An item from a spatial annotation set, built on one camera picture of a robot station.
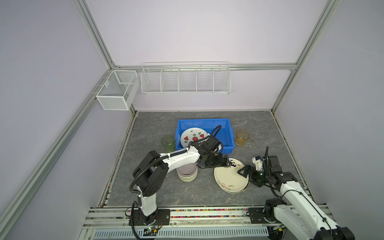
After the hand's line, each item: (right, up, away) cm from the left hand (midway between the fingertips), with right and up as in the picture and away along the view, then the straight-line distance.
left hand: (224, 168), depth 81 cm
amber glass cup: (+17, +16, +21) cm, 31 cm away
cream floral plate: (+3, -7, +3) cm, 8 cm away
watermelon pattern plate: (-19, +17, +24) cm, 35 cm away
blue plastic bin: (+6, +17, +27) cm, 32 cm away
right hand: (+11, -5, +1) cm, 12 cm away
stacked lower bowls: (-20, -5, -2) cm, 21 cm away
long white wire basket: (-22, +55, +18) cm, 62 cm away
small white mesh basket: (-69, +49, +21) cm, 87 cm away
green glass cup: (-35, +12, +20) cm, 42 cm away
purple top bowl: (-20, -1, -1) cm, 20 cm away
